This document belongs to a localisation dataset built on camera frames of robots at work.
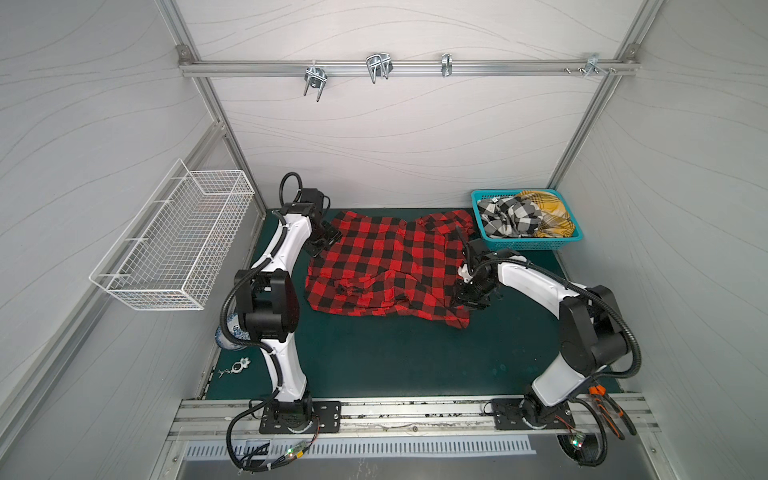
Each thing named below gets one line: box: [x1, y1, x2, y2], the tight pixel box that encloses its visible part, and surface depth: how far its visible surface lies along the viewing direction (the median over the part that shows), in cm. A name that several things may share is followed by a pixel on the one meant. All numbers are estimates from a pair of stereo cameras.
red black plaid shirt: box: [305, 210, 474, 329], surface depth 103 cm
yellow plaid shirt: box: [516, 191, 575, 238], surface depth 106 cm
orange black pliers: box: [588, 384, 637, 441], surface depth 76 cm
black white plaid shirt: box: [478, 196, 543, 238], surface depth 107 cm
